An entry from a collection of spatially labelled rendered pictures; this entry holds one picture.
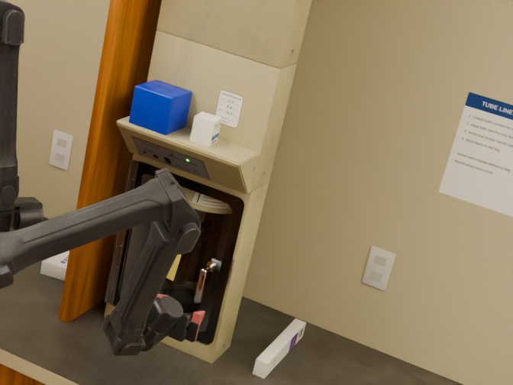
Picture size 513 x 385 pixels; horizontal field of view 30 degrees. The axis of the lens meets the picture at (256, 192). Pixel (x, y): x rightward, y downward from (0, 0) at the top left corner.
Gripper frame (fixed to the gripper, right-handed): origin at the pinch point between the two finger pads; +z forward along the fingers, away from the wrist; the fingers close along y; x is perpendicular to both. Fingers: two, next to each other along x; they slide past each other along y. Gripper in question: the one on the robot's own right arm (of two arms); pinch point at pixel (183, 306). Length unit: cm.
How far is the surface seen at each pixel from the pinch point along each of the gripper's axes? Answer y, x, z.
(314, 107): -1, -39, 58
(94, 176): 32.8, -19.1, 6.9
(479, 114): -43, -51, 58
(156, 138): 17.1, -35.0, 3.8
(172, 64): 22, -49, 15
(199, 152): 6.1, -35.5, 3.6
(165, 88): 20, -45, 10
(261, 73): 0, -54, 15
